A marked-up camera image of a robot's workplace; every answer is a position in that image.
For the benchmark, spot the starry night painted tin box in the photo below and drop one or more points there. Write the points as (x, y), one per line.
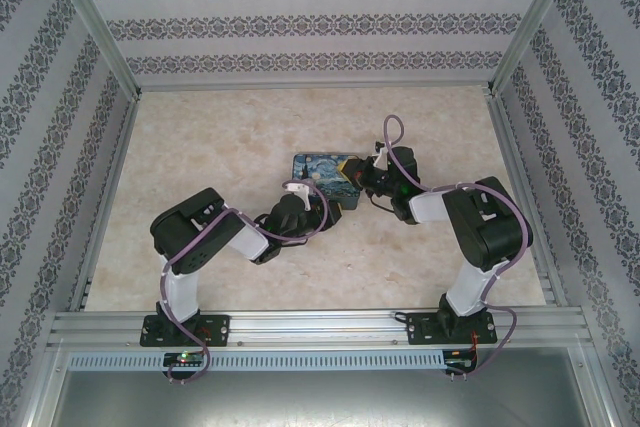
(322, 177)

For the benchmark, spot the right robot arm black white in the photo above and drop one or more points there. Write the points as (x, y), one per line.
(480, 232)

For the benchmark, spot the aluminium side rail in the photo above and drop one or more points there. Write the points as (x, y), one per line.
(527, 197)

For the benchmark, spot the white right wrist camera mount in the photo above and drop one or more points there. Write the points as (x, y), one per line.
(381, 154)

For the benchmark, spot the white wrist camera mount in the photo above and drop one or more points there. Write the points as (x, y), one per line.
(381, 154)
(300, 192)

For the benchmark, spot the aluminium frame post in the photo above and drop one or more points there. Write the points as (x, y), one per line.
(535, 17)

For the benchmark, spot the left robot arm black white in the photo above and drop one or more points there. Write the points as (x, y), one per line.
(192, 242)

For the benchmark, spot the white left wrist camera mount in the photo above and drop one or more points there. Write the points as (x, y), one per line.
(300, 192)

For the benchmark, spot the black corner bracket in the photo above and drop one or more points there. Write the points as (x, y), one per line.
(488, 91)

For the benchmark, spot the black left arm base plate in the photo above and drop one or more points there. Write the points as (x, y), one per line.
(215, 331)

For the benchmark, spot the aluminium mounting rail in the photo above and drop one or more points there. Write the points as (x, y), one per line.
(320, 328)

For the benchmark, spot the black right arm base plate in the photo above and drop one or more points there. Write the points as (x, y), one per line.
(480, 328)

